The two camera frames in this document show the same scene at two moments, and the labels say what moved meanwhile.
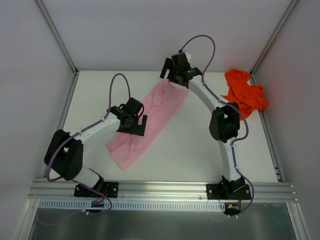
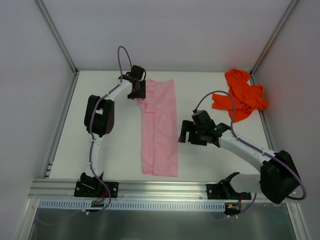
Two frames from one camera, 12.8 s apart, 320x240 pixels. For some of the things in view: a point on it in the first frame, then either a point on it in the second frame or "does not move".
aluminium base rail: x=41 y=189 does not move
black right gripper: x=171 y=74 → x=190 y=135
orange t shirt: x=249 y=98 does not move
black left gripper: x=135 y=130 → x=138 y=87
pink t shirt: x=160 y=104 → x=158 y=112
